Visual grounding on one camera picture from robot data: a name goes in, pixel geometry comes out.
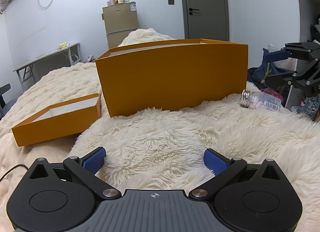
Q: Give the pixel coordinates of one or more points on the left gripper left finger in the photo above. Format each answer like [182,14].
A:
[83,171]

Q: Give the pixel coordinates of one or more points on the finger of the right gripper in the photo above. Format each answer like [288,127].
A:
[287,52]
[285,78]

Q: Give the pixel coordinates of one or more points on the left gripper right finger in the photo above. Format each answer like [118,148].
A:
[224,170]

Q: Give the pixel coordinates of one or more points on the small clear pill bottle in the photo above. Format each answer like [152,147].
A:
[254,100]

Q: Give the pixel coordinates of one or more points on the orange box lid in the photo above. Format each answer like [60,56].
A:
[58,120]

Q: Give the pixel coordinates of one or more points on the blue bag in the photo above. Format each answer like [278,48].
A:
[257,75]

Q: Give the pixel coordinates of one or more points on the large orange cardboard box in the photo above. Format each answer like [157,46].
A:
[171,74]

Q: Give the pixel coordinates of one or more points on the grey room door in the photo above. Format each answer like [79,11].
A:
[206,19]

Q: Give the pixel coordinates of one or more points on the grey folding table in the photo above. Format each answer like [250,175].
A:
[37,68]

